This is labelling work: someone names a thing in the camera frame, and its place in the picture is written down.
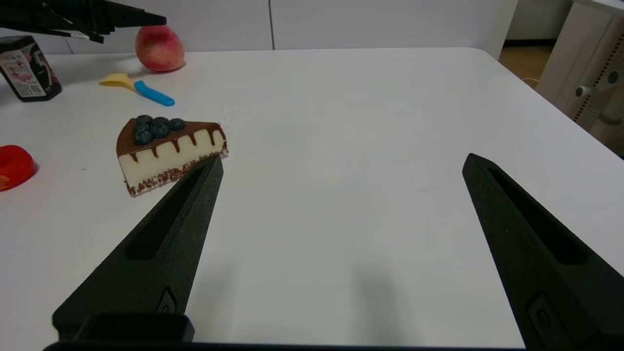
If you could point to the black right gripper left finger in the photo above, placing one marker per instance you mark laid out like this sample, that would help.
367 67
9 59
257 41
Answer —
161 263

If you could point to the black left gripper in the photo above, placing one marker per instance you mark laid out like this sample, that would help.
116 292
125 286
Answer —
48 13

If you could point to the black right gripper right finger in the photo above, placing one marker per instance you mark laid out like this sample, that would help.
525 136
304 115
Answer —
546 258

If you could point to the white perforated desk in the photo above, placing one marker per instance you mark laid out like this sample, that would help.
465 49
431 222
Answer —
585 63

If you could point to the chocolate blueberry cake slice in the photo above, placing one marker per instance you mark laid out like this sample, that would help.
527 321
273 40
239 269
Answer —
165 156

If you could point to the red yellow peach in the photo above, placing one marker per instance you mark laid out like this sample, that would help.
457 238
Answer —
159 48

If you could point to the black box with pink label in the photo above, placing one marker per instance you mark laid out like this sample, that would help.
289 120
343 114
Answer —
29 68

